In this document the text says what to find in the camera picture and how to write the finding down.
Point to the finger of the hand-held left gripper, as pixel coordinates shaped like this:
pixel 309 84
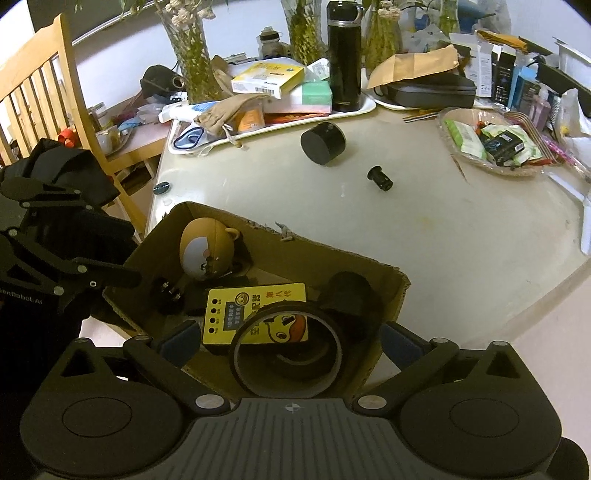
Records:
pixel 113 275
pixel 51 194

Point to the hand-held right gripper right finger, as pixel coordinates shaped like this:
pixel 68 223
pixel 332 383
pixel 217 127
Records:
pixel 402 342

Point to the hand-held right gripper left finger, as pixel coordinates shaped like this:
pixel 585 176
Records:
pixel 182 340

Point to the small black gadget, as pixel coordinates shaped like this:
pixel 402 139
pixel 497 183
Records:
pixel 168 295

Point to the yellow adapter box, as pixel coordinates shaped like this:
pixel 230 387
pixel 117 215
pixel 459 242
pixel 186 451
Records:
pixel 221 314

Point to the black tape roll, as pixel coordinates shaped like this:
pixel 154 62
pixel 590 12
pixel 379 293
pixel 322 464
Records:
pixel 240 364

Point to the brown round toy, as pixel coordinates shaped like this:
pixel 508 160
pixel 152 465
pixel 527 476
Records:
pixel 205 249

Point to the brown cardboard box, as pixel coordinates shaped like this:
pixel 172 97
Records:
pixel 286 251

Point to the small black round cap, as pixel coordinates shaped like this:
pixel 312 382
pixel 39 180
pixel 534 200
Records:
pixel 161 188

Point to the wooden chair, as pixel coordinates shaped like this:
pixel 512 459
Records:
pixel 44 83

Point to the black pouch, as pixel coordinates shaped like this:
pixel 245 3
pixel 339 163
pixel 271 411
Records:
pixel 157 82

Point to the small black plug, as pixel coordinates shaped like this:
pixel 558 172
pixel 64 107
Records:
pixel 381 178

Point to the glass vase with bamboo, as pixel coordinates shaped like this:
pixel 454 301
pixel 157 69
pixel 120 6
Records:
pixel 194 64
pixel 448 17
pixel 304 34

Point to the glass bowl of snacks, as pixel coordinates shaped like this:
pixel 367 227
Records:
pixel 498 170

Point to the orange packet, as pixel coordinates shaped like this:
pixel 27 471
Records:
pixel 249 119

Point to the green wipes packet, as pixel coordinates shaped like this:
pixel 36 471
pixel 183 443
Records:
pixel 466 138

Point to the plain black cylinder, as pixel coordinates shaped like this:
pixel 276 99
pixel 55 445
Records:
pixel 323 144

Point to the white tripod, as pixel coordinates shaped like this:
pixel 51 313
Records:
pixel 582 217

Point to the black snack packet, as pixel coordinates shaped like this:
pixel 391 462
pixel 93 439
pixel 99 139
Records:
pixel 504 146

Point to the metal chopsticks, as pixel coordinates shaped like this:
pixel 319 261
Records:
pixel 422 115

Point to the green white snack packet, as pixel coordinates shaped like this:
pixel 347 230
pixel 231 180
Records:
pixel 531 145

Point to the white tray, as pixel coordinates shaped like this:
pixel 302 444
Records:
pixel 364 108

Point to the red flat packet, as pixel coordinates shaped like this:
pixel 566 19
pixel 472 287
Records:
pixel 295 118

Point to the yellow medicine box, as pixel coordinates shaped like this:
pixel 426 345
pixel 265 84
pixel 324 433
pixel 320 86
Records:
pixel 268 79

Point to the grey zip case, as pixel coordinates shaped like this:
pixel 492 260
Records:
pixel 434 92

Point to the green tissue pack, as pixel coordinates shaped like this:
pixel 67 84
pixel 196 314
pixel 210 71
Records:
pixel 316 96

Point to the pink liquid bottle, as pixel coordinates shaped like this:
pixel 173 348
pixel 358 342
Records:
pixel 540 113

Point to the brown paper envelope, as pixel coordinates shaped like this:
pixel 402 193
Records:
pixel 411 64

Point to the blue carton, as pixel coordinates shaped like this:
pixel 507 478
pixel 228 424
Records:
pixel 524 90

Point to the black printed carton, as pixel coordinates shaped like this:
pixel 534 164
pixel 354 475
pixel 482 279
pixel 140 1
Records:
pixel 505 78

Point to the white carton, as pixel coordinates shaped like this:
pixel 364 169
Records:
pixel 485 69

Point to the black thermos bottle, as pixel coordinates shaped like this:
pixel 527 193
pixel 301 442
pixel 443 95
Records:
pixel 345 60

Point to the glass vase with dried flowers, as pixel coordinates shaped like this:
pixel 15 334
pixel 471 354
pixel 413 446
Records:
pixel 383 39

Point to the printed white plastic bag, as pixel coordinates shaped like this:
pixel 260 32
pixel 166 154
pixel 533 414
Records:
pixel 425 39

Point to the black flat box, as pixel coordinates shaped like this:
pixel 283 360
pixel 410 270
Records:
pixel 561 81

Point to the orange cloth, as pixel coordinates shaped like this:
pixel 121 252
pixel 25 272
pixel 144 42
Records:
pixel 501 39

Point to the white food container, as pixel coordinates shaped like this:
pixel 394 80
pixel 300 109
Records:
pixel 575 53

